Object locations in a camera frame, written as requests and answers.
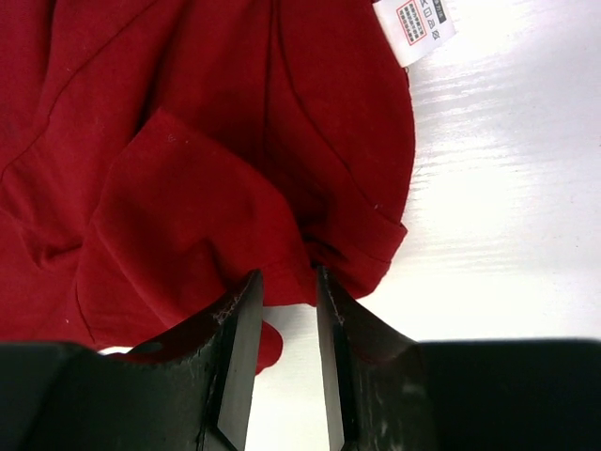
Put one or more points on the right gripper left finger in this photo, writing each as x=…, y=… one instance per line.
x=189, y=388

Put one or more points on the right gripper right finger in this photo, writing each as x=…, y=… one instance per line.
x=386, y=391

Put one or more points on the dark red t shirt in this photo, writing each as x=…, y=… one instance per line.
x=155, y=152

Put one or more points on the white garment care label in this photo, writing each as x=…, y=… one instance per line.
x=414, y=28

